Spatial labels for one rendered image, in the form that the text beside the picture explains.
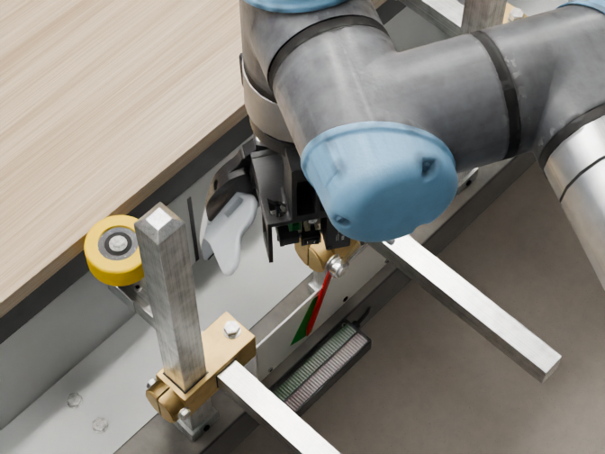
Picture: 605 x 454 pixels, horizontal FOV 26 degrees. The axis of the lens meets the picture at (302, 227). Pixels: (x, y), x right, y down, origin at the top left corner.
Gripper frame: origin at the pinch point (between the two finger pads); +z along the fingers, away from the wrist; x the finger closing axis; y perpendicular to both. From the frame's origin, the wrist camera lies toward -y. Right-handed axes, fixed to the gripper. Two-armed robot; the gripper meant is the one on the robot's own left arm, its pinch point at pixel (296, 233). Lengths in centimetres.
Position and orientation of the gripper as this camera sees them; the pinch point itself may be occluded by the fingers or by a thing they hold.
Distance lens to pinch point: 104.8
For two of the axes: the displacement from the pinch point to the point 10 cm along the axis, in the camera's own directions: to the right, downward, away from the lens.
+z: 0.0, 5.3, 8.5
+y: 2.1, 8.3, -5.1
